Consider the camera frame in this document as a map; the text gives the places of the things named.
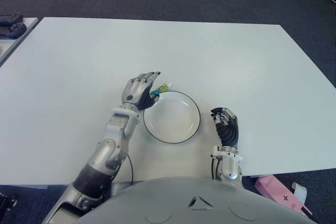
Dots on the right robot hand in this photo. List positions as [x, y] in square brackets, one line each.
[228, 132]

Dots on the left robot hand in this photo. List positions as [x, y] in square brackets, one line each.
[135, 90]

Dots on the green toothpaste tube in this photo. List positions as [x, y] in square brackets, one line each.
[162, 87]

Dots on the white plate with black rim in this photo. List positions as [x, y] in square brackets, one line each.
[173, 121]

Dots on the pink cardboard box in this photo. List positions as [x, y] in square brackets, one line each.
[278, 192]

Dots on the grey robot torso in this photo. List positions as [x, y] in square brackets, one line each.
[183, 203]

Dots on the white paper tag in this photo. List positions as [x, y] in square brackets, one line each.
[300, 191]

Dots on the white side table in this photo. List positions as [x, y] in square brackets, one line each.
[13, 45]

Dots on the black game controller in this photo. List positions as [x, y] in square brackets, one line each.
[10, 18]
[13, 30]

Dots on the silver metal bracket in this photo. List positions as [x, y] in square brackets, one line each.
[6, 202]

